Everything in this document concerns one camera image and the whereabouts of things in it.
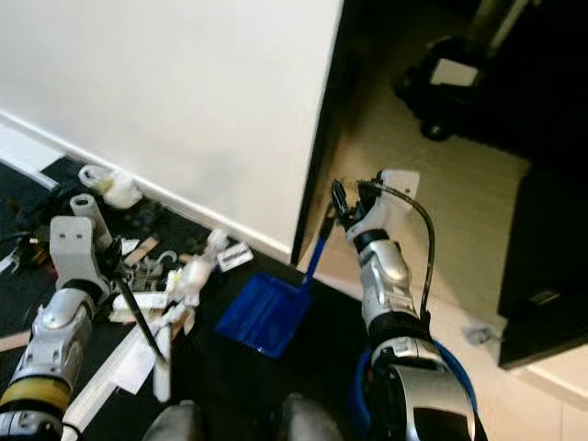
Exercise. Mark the tan cardboard piece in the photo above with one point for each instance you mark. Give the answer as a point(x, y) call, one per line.
point(14, 341)

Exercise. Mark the grey left robot leg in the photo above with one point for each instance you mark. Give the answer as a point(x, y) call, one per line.
point(182, 424)

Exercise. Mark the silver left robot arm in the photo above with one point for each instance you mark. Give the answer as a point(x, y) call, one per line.
point(55, 340)

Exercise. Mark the grey robot leg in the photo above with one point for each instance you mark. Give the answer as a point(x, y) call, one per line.
point(182, 424)
point(308, 418)

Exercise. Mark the black wheeled dolly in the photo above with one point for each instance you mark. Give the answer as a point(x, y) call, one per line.
point(432, 96)

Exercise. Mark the white figure-shaped plastic debris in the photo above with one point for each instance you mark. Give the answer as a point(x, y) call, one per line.
point(193, 271)

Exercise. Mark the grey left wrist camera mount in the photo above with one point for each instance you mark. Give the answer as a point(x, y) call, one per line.
point(75, 243)

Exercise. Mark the white label card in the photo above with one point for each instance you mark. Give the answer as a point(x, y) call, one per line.
point(236, 257)

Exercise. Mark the blue round waste bin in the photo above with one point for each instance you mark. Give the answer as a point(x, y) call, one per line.
point(358, 388)

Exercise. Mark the small grey floor item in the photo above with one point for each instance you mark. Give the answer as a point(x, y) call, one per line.
point(478, 333)

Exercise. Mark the grey right robot leg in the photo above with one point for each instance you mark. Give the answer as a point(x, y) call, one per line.
point(308, 418)

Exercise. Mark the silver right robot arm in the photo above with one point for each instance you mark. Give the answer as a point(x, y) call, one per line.
point(390, 276)

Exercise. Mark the black door frame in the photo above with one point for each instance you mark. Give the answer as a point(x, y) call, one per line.
point(322, 138)

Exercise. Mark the white plastic bag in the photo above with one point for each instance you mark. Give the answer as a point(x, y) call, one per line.
point(115, 188)

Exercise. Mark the white paper on dolly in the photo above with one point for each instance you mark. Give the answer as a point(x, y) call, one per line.
point(453, 72)

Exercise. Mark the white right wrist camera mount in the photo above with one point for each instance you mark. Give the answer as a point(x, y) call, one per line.
point(397, 188)

